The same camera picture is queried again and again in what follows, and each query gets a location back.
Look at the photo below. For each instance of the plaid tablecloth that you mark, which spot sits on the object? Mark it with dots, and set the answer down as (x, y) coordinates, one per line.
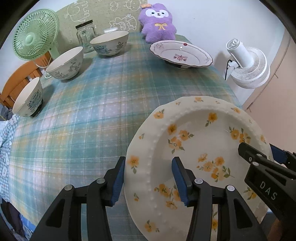
(92, 115)

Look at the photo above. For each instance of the white standing fan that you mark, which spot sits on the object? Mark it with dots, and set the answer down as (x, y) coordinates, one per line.
(254, 67)

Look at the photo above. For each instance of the blue patterned bowl dark foot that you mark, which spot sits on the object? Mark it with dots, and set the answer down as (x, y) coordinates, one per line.
(30, 102)

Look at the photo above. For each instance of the blue bear print cloth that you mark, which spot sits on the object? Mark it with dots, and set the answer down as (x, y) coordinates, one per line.
(7, 132)

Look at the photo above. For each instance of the purple plush toy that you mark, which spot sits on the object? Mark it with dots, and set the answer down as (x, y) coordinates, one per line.
(157, 30)

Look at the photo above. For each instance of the white plate pink pattern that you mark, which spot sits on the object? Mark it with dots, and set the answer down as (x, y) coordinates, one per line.
(182, 52)

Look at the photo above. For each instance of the wide blue patterned ceramic bowl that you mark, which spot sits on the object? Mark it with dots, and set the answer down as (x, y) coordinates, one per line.
(108, 49)

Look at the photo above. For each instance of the glass jar black lid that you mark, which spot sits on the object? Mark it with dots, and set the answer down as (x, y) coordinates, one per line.
(84, 34)

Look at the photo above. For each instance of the white plate yellow flowers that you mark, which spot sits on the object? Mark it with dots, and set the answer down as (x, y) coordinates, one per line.
(196, 129)

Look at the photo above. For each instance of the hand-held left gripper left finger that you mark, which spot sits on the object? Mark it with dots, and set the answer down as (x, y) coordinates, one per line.
(119, 178)

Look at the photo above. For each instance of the orange wooden chair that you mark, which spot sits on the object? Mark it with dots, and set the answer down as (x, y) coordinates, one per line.
(16, 78)

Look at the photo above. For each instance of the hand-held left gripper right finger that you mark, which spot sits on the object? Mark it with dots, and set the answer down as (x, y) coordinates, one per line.
(179, 180)

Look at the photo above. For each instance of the dark cloth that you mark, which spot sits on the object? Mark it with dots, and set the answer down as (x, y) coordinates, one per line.
(11, 215)

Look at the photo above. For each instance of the green desk fan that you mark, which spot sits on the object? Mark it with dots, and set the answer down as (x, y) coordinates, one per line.
(32, 38)

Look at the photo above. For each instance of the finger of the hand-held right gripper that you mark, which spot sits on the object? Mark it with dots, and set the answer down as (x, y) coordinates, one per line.
(256, 171)
(278, 155)

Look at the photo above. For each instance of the clear cotton swab container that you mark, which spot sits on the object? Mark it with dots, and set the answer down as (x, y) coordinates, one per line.
(109, 30)

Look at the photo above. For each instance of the blue floral ceramic bowl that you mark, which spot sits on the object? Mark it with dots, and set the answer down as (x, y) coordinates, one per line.
(67, 69)

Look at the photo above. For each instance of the beige wooden door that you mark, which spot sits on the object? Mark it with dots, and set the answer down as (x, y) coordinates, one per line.
(277, 97)

